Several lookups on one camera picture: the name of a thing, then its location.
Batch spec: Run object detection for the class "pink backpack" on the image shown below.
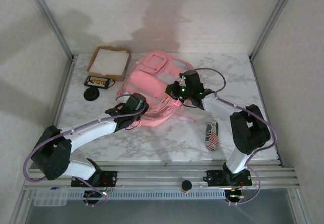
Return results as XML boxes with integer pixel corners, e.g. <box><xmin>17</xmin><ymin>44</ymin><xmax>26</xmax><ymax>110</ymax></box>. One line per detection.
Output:
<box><xmin>116</xmin><ymin>52</ymin><xmax>198</xmax><ymax>128</ymax></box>

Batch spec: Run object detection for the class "flag-patterned can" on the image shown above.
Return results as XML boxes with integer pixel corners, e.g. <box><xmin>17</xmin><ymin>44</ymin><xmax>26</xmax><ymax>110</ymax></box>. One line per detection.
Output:
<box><xmin>204</xmin><ymin>120</ymin><xmax>219</xmax><ymax>151</ymax></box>

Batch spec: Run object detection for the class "black round disc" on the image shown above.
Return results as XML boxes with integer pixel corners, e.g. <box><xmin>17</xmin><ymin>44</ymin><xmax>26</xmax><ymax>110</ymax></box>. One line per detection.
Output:
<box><xmin>84</xmin><ymin>87</ymin><xmax>101</xmax><ymax>101</ymax></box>

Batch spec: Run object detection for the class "brown cardboard box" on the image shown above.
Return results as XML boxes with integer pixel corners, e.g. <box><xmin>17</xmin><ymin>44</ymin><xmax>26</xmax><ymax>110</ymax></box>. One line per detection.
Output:
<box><xmin>87</xmin><ymin>46</ymin><xmax>132</xmax><ymax>81</ymax></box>

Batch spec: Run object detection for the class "black tray with orange items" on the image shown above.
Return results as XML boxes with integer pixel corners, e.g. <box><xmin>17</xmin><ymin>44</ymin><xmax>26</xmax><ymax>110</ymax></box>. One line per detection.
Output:
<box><xmin>83</xmin><ymin>75</ymin><xmax>116</xmax><ymax>90</ymax></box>

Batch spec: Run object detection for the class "white paper sheet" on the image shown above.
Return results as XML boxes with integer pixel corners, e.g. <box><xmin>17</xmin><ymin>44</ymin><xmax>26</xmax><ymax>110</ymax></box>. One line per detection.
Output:
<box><xmin>90</xmin><ymin>48</ymin><xmax>129</xmax><ymax>74</ymax></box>

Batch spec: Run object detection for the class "black round knob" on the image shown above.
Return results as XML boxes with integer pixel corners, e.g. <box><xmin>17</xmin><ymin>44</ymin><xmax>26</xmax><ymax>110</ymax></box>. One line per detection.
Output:
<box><xmin>180</xmin><ymin>180</ymin><xmax>193</xmax><ymax>193</ymax></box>

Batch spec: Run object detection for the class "small black controller board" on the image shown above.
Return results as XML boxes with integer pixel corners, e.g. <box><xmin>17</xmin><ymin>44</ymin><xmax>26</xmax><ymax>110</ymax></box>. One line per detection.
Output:
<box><xmin>226</xmin><ymin>189</ymin><xmax>246</xmax><ymax>204</ymax></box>
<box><xmin>84</xmin><ymin>190</ymin><xmax>102</xmax><ymax>205</ymax></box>

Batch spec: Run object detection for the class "clear plastic organizer box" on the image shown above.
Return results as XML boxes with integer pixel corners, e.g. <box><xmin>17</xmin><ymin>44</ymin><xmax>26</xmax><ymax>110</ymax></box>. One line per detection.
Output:
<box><xmin>33</xmin><ymin>189</ymin><xmax>69</xmax><ymax>207</ymax></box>

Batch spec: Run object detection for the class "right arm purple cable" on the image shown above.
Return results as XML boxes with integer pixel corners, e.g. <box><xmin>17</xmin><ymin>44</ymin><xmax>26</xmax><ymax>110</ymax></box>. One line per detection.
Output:
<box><xmin>194</xmin><ymin>67</ymin><xmax>279</xmax><ymax>207</ymax></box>

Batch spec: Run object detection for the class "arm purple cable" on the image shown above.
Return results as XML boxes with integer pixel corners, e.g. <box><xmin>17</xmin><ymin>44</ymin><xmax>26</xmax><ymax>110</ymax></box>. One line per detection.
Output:
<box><xmin>23</xmin><ymin>95</ymin><xmax>150</xmax><ymax>207</ymax></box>
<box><xmin>194</xmin><ymin>67</ymin><xmax>279</xmax><ymax>207</ymax></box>

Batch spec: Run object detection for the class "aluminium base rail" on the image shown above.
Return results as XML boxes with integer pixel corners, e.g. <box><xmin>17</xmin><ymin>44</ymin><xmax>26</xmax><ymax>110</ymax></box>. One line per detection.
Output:
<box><xmin>21</xmin><ymin>158</ymin><xmax>302</xmax><ymax>191</ymax></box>

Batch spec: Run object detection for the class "grey slotted cable duct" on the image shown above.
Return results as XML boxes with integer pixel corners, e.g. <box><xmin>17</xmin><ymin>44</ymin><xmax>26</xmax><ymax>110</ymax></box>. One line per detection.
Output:
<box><xmin>30</xmin><ymin>190</ymin><xmax>226</xmax><ymax>201</ymax></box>

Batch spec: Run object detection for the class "aluminium frame post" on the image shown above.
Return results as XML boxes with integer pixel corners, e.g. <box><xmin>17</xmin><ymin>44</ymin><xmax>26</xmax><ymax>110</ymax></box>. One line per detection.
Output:
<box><xmin>249</xmin><ymin>0</ymin><xmax>300</xmax><ymax>61</ymax></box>
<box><xmin>24</xmin><ymin>0</ymin><xmax>76</xmax><ymax>61</ymax></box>

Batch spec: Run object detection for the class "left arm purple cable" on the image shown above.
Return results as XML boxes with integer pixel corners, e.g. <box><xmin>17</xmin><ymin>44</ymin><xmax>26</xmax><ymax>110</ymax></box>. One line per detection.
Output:
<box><xmin>23</xmin><ymin>95</ymin><xmax>150</xmax><ymax>207</ymax></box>

